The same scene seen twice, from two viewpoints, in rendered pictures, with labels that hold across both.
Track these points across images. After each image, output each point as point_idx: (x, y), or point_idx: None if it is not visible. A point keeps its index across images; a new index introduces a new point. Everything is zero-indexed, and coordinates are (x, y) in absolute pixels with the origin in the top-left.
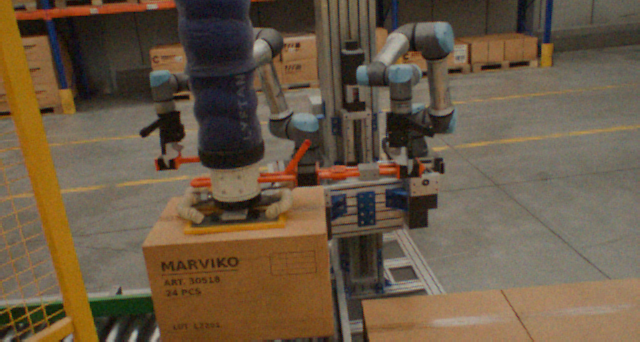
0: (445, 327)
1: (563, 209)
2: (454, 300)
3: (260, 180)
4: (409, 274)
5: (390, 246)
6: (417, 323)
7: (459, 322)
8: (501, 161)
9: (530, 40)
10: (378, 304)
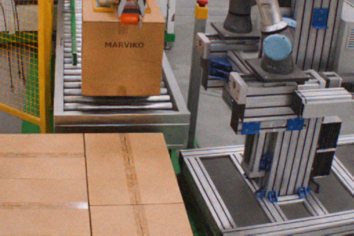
0: (124, 166)
1: None
2: (162, 175)
3: None
4: (299, 216)
5: (351, 205)
6: (129, 154)
7: (130, 173)
8: None
9: None
10: (156, 139)
